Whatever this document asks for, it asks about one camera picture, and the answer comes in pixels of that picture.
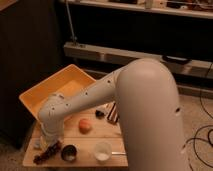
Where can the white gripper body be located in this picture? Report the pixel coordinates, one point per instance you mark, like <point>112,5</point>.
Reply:
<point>48,140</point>

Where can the dark purple grape bunch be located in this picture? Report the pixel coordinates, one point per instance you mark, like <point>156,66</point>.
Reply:
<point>50,152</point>

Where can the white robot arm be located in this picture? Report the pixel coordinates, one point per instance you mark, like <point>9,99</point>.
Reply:
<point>147,102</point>

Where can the yellow plastic tray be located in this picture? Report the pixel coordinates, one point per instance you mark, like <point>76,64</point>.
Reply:
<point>67,81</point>

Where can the crumpled blue cloth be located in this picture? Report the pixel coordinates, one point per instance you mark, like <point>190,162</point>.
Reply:
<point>37,144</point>

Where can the small metal cup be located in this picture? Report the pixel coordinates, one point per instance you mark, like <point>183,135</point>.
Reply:
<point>69,153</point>

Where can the orange peach fruit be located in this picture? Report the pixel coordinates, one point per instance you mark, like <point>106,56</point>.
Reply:
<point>84,126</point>

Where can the white plastic cup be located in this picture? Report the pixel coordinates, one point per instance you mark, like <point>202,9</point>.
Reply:
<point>102,151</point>

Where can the silver metal fork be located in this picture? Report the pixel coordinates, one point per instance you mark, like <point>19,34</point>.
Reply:
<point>118,153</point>

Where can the brown striped chocolate bar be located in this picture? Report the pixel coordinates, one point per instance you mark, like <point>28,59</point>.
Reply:
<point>112,116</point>

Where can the grey metal shelf rail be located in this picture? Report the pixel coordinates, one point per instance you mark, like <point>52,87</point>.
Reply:
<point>117,56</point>

